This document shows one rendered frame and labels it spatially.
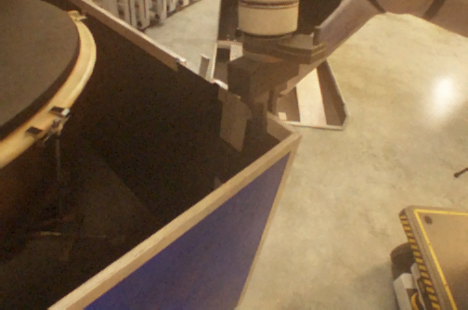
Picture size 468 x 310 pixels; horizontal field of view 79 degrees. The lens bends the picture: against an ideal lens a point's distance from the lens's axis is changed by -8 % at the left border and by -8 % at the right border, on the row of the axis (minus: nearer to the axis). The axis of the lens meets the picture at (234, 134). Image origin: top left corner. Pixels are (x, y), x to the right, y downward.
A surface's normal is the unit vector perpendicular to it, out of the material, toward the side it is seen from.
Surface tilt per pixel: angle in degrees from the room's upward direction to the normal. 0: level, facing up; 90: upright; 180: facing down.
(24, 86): 0
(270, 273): 0
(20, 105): 0
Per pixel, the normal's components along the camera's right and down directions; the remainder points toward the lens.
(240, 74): -0.69, 0.42
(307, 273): 0.11, -0.74
